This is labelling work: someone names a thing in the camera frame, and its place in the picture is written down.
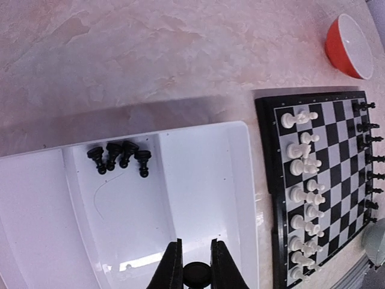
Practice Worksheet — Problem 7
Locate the front aluminium rail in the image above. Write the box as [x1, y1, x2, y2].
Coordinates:
[353, 255, 374, 275]

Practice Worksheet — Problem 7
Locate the white plastic compartment tray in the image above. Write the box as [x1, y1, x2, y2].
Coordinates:
[1, 122, 259, 288]

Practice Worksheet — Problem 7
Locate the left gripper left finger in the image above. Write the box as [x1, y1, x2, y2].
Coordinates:
[147, 238, 183, 289]

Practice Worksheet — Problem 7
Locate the black white chessboard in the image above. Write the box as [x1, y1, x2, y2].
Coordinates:
[254, 91, 384, 288]

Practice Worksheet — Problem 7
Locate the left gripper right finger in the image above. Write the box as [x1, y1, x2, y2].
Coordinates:
[211, 239, 248, 289]

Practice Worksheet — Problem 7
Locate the black chess piece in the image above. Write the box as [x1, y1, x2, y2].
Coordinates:
[359, 102, 375, 111]
[364, 215, 378, 223]
[365, 200, 379, 210]
[365, 184, 384, 195]
[357, 135, 384, 150]

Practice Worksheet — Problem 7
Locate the red white bowl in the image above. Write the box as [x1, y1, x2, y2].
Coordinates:
[325, 13, 374, 80]

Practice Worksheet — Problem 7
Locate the green glass bowl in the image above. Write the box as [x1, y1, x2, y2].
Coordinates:
[362, 218, 384, 267]

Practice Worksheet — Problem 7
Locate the white chess piece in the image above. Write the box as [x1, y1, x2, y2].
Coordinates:
[281, 113, 298, 129]
[290, 160, 309, 176]
[286, 143, 311, 159]
[290, 266, 322, 281]
[288, 236, 309, 252]
[291, 251, 315, 267]
[289, 186, 308, 203]
[291, 215, 307, 230]

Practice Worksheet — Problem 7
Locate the black pawn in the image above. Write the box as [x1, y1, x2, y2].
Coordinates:
[183, 261, 212, 288]
[119, 140, 139, 169]
[134, 150, 152, 178]
[87, 146, 107, 175]
[106, 143, 122, 171]

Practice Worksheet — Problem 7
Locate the black bishop piece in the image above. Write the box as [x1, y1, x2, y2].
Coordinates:
[365, 154, 385, 165]

